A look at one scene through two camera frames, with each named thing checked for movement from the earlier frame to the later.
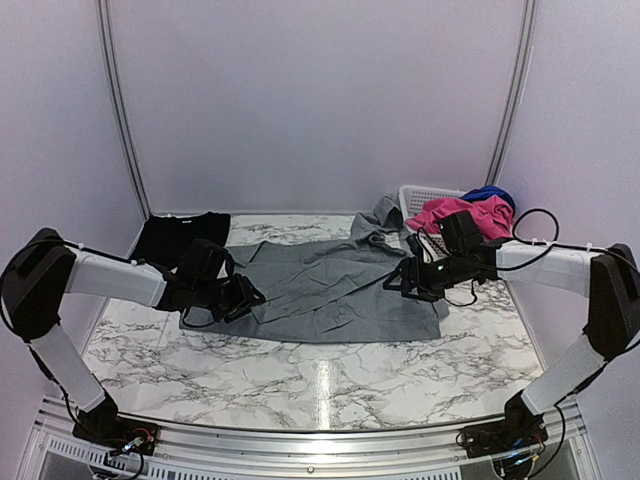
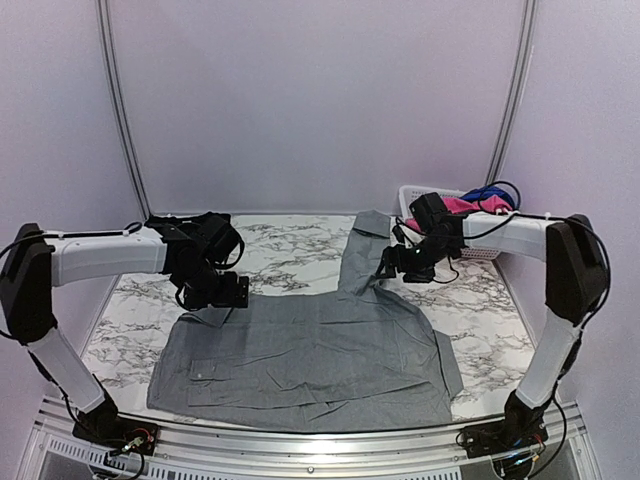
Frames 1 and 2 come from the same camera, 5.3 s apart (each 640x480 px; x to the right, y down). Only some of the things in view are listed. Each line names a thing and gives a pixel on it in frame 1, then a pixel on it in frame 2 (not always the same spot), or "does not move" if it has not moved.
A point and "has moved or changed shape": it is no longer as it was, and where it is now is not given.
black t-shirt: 165,238 does not move
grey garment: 326,290 has moved or changed shape
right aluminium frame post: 516,90 does not move
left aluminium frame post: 113,64 does not move
